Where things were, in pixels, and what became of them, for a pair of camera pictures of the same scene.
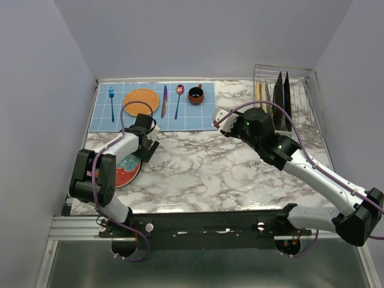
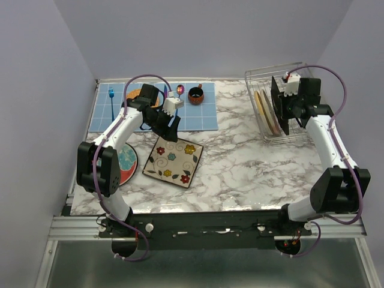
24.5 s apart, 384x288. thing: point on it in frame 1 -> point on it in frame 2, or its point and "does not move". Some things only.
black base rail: [203, 230] does not move
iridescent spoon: [180, 90] does not move
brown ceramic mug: [195, 95] does not move
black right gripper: [232, 132] -> [284, 114]
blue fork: [111, 94] does not move
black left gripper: [143, 155] -> [170, 133]
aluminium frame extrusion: [75, 228] does not move
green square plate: [287, 103] -> [275, 90]
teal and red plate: [126, 170] does not move
